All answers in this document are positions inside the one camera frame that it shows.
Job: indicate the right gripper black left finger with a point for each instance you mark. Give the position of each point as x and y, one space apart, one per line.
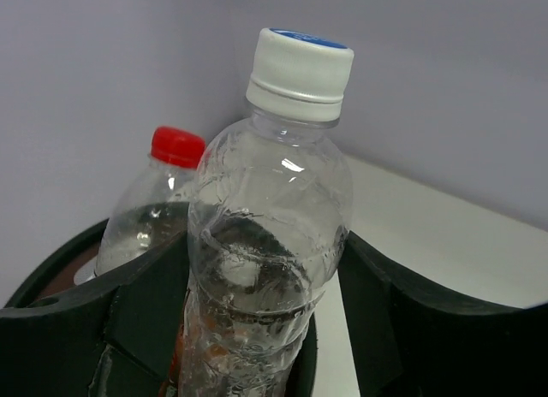
85 320

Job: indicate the dark brown round bin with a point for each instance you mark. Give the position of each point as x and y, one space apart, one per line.
51 277

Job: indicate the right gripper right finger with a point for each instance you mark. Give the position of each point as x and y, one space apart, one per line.
411 336

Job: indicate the orange label plastic bottle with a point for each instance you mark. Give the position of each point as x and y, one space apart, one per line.
180 358

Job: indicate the clear bottle red label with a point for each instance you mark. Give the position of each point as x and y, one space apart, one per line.
154 207

